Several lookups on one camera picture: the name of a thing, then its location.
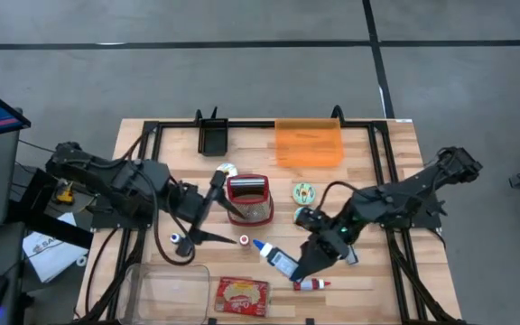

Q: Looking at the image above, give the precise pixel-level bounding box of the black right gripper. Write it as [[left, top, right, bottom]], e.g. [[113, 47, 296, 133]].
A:
[[289, 205, 356, 282]]

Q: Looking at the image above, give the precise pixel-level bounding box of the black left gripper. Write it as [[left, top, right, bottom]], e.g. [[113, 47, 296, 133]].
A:
[[169, 170, 246, 246]]

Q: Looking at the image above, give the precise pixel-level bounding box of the red marker tube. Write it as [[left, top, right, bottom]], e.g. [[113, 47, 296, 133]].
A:
[[292, 278, 332, 292]]

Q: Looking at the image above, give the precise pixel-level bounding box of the blue-tip glue bottle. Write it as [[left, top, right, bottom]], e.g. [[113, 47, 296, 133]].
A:
[[252, 238, 301, 279]]

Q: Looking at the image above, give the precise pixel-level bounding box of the white frosted toy donut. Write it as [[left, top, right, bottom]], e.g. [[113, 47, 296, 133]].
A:
[[216, 162, 239, 178]]

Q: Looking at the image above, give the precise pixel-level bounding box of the green frosted toy donut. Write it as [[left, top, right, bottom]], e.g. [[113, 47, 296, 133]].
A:
[[292, 181, 318, 207]]

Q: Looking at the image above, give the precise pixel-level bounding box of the red cookie box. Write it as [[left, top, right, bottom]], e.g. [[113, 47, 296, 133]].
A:
[[214, 276, 271, 318]]

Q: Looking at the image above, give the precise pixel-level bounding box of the red steel box grater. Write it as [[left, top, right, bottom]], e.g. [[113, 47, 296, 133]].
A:
[[226, 173, 275, 228]]

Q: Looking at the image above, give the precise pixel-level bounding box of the small black plastic tray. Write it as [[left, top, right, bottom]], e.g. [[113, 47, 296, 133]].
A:
[[197, 117, 229, 158]]

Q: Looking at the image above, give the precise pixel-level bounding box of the clear plastic container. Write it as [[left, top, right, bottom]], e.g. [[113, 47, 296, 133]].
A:
[[116, 263, 211, 325]]

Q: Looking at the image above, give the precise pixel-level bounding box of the orange translucent bin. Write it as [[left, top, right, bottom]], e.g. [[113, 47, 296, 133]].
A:
[[274, 117, 346, 169]]

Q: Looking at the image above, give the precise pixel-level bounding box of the small yellow tool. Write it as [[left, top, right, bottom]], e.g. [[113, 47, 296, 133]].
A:
[[54, 180, 75, 205]]

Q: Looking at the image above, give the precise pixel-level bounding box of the white paper booklet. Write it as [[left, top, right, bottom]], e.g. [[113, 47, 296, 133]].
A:
[[22, 211, 90, 283]]

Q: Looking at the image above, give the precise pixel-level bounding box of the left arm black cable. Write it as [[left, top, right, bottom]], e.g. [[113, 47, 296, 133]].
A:
[[149, 171, 197, 267]]

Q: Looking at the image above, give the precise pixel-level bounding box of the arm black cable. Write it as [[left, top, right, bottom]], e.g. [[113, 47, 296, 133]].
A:
[[319, 180, 360, 213], [149, 171, 197, 267]]

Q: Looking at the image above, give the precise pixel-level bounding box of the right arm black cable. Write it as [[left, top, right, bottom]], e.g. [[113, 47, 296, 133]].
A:
[[319, 180, 360, 213]]

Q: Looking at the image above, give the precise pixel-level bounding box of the black aluminium table frame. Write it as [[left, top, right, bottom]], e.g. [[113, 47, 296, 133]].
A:
[[106, 117, 464, 325]]

